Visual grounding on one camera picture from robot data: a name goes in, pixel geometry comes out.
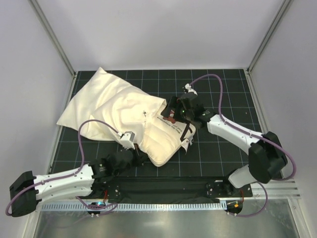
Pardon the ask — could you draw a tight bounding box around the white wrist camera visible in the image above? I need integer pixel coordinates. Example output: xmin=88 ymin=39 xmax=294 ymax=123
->
xmin=119 ymin=131 xmax=135 ymax=150
xmin=183 ymin=84 xmax=197 ymax=95

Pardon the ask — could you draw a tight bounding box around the right aluminium frame post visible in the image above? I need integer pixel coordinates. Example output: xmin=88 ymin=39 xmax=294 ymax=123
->
xmin=246 ymin=0 xmax=294 ymax=74

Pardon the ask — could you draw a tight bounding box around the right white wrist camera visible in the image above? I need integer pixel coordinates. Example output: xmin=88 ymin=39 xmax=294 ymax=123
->
xmin=183 ymin=84 xmax=197 ymax=95

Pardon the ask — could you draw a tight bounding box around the slotted cable duct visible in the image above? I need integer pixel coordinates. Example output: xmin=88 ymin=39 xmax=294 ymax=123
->
xmin=41 ymin=201 xmax=227 ymax=212

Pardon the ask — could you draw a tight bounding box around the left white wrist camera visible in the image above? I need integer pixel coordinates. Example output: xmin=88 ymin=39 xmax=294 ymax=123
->
xmin=119 ymin=131 xmax=135 ymax=150

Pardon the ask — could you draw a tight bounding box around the cream pillow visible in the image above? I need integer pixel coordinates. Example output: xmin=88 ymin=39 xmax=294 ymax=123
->
xmin=139 ymin=114 xmax=196 ymax=167

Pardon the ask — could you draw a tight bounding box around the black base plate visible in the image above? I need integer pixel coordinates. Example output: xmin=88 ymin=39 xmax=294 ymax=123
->
xmin=80 ymin=177 xmax=253 ymax=204

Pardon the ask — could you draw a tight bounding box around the white pillow tag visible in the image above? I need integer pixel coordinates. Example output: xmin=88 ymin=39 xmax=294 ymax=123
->
xmin=181 ymin=135 xmax=193 ymax=153

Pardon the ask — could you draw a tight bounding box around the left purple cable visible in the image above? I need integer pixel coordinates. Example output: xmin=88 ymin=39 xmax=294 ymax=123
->
xmin=6 ymin=119 xmax=123 ymax=229

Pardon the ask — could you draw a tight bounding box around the cream pillowcase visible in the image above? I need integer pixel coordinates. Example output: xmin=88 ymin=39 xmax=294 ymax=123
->
xmin=57 ymin=67 xmax=166 ymax=144

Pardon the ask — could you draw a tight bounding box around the black grid mat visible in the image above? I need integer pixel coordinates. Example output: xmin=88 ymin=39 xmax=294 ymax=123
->
xmin=50 ymin=69 xmax=261 ymax=177

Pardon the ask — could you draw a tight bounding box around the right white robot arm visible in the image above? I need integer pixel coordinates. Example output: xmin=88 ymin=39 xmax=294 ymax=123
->
xmin=161 ymin=92 xmax=288 ymax=196

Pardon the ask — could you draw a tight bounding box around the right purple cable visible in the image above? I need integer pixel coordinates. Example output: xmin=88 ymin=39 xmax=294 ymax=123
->
xmin=184 ymin=73 xmax=297 ymax=219

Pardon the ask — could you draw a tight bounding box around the aluminium rail front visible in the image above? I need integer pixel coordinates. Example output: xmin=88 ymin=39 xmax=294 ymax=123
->
xmin=29 ymin=179 xmax=302 ymax=202

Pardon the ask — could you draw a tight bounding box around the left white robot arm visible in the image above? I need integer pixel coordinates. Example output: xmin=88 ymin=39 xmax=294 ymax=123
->
xmin=5 ymin=149 xmax=148 ymax=217

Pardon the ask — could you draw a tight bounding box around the aluminium frame post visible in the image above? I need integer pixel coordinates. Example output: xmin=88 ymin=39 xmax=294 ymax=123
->
xmin=28 ymin=0 xmax=76 ymax=78
xmin=246 ymin=0 xmax=294 ymax=74

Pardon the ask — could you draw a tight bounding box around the left aluminium frame post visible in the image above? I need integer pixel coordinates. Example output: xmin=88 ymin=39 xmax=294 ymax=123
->
xmin=28 ymin=0 xmax=76 ymax=78

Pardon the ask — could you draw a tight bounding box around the purple cable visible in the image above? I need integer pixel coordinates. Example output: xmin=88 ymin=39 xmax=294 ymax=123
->
xmin=184 ymin=73 xmax=297 ymax=219
xmin=6 ymin=119 xmax=123 ymax=229

